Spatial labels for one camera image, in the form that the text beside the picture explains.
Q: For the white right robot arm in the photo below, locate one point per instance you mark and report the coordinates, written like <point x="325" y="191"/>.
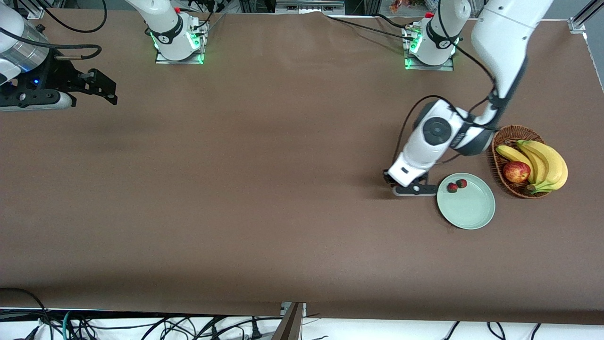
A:
<point x="172" y="33"/>

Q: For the brown wicker basket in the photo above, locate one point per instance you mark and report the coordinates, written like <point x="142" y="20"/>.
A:
<point x="507" y="137"/>

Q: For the colourful toy fruit pile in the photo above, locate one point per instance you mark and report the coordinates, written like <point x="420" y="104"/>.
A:
<point x="398" y="5"/>

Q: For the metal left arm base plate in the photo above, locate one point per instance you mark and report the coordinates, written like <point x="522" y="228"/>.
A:
<point x="446" y="67"/>

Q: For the aluminium corner profile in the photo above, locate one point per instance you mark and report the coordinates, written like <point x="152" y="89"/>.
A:
<point x="34" y="12"/>
<point x="578" y="24"/>

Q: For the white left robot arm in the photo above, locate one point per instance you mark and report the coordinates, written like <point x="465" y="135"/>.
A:
<point x="424" y="151"/>

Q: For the grey metal frame beam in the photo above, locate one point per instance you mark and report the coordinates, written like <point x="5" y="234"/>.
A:
<point x="289" y="323"/>

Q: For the pale green round plate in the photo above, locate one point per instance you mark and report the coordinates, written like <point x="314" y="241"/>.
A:
<point x="467" y="208"/>

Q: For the brown tablecloth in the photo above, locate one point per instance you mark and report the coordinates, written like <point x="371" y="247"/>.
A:
<point x="302" y="212"/>

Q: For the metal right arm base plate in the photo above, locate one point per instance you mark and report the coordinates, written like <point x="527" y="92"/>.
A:
<point x="163" y="59"/>

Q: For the yellow banana bunch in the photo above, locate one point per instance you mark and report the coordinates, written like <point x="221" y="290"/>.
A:
<point x="552" y="165"/>

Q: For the small red strawberry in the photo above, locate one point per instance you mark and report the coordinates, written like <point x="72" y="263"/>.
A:
<point x="461" y="183"/>
<point x="452" y="187"/>

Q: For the aluminium frame rail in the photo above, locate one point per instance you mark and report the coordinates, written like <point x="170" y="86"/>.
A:
<point x="309" y="5"/>

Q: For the red apple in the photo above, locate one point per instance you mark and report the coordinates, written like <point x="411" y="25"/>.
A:
<point x="516" y="172"/>

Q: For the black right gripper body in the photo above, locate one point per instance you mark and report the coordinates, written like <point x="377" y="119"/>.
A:
<point x="57" y="77"/>

